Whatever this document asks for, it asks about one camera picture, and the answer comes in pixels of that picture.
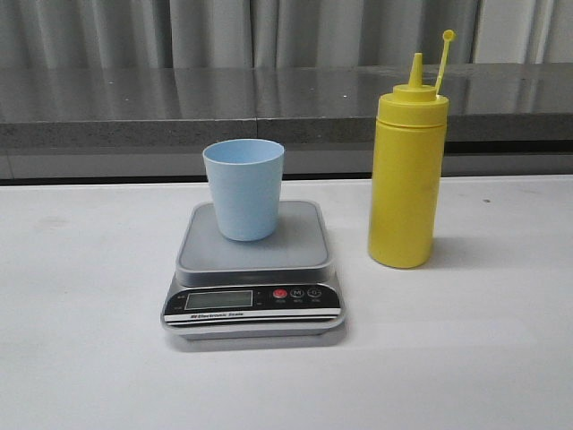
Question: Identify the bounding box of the light blue plastic cup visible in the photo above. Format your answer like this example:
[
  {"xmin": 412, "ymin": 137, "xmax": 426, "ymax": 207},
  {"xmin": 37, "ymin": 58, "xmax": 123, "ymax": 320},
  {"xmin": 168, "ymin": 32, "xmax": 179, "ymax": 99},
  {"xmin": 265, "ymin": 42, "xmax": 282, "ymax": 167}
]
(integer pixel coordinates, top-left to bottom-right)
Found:
[{"xmin": 202, "ymin": 139, "xmax": 285, "ymax": 241}]

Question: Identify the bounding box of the yellow squeeze bottle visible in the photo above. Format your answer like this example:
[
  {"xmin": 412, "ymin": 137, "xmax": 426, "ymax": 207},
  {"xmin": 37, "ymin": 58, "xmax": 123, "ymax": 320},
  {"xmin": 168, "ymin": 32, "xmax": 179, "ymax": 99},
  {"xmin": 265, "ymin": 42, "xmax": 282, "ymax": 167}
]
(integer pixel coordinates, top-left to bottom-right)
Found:
[{"xmin": 368, "ymin": 30, "xmax": 456, "ymax": 269}]

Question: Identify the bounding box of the silver digital kitchen scale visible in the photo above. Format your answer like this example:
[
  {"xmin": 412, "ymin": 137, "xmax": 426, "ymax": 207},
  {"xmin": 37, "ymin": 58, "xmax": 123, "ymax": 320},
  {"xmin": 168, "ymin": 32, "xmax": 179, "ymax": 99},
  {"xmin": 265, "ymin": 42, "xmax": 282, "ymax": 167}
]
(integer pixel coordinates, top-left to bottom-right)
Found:
[{"xmin": 161, "ymin": 200, "xmax": 346, "ymax": 340}]

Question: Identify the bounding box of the grey stone counter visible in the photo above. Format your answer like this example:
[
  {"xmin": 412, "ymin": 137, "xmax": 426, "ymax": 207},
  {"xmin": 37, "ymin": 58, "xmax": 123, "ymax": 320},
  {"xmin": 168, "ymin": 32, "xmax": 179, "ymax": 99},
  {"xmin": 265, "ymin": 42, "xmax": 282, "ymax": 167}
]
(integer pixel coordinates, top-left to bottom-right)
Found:
[{"xmin": 1, "ymin": 64, "xmax": 572, "ymax": 185}]

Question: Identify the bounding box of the grey curtain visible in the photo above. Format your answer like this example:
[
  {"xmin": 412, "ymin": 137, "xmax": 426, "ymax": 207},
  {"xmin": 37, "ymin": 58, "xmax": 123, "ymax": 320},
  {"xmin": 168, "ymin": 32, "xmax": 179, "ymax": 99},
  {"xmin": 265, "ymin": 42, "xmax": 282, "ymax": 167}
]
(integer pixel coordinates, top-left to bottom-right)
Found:
[{"xmin": 1, "ymin": 1, "xmax": 572, "ymax": 69}]

